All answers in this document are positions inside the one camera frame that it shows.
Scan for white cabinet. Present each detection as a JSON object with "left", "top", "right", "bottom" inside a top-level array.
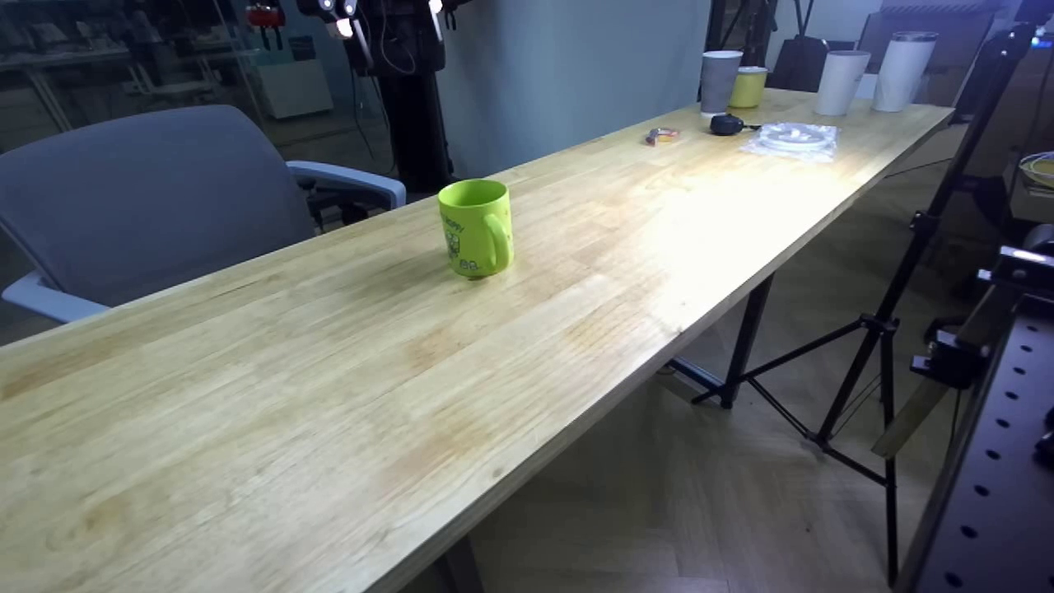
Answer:
[{"left": 253, "top": 53, "right": 336, "bottom": 121}]

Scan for white tumbler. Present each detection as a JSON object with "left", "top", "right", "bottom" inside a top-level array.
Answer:
[
  {"left": 815, "top": 45, "right": 874, "bottom": 121},
  {"left": 874, "top": 34, "right": 940, "bottom": 115}
]

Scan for green mug with print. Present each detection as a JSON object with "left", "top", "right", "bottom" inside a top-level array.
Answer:
[{"left": 435, "top": 177, "right": 517, "bottom": 282}]

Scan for grey paper cup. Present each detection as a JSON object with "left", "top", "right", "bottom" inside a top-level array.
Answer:
[{"left": 697, "top": 45, "right": 748, "bottom": 115}]

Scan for yellow cup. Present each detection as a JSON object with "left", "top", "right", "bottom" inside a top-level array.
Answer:
[{"left": 729, "top": 62, "right": 771, "bottom": 112}]

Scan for black perforated breadboard table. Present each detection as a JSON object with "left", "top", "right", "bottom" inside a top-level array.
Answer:
[{"left": 909, "top": 310, "right": 1054, "bottom": 593}]

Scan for black clamp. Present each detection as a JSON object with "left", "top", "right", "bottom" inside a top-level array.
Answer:
[{"left": 906, "top": 317, "right": 992, "bottom": 387}]

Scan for grey office chair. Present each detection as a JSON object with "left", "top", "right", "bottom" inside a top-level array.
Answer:
[{"left": 0, "top": 102, "right": 410, "bottom": 327}]

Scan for clear plastic bag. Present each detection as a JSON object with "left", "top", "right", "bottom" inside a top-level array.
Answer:
[{"left": 748, "top": 117, "right": 845, "bottom": 165}]

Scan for black computer mouse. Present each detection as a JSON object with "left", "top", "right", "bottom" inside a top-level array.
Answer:
[{"left": 708, "top": 108, "right": 766, "bottom": 137}]

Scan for small red object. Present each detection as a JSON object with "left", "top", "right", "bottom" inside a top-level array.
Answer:
[{"left": 243, "top": 0, "right": 289, "bottom": 34}]

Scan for black table leg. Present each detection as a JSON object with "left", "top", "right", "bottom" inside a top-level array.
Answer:
[
  {"left": 437, "top": 533, "right": 487, "bottom": 593},
  {"left": 719, "top": 274, "right": 779, "bottom": 411}
]

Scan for black chair back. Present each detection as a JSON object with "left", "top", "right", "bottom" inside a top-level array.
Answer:
[{"left": 769, "top": 34, "right": 832, "bottom": 94}]

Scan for black tripod stand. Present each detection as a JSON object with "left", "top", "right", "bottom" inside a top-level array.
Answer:
[{"left": 670, "top": 13, "right": 1050, "bottom": 588}]

